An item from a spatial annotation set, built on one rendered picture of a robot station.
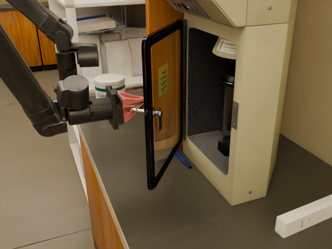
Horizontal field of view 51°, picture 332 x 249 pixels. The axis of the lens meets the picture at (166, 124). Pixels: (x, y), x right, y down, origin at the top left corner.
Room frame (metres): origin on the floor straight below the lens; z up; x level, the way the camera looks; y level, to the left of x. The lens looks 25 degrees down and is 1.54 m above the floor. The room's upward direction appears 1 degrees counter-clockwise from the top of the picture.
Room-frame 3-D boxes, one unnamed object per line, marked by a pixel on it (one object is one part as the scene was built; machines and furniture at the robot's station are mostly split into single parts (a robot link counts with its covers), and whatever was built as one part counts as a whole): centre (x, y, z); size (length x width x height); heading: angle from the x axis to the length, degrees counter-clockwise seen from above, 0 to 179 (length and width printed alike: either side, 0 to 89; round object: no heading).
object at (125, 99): (0.85, 0.09, 1.20); 0.09 x 0.07 x 0.07; 111
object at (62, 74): (1.06, 0.31, 1.21); 0.10 x 0.07 x 0.07; 111
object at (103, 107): (0.82, 0.16, 1.20); 0.07 x 0.07 x 0.10; 21
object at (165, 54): (0.90, 0.00, 1.19); 0.30 x 0.01 x 0.40; 161
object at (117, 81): (1.45, 0.24, 1.02); 0.13 x 0.13 x 0.15
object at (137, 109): (0.84, 0.05, 1.20); 0.10 x 0.05 x 0.03; 161
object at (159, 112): (0.79, 0.02, 1.18); 0.02 x 0.02 x 0.06; 71
